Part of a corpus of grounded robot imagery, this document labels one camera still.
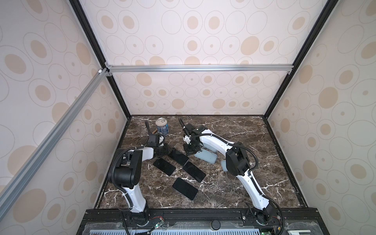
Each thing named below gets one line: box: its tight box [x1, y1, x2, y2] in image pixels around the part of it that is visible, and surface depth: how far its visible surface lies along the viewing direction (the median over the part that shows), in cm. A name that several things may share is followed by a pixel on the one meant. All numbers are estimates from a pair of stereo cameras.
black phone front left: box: [172, 177, 199, 201], surface depth 86 cm
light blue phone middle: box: [193, 148, 218, 165], surface depth 99 cm
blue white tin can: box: [155, 117, 169, 136], surface depth 105 cm
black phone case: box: [167, 147, 189, 166], surface depth 97 cm
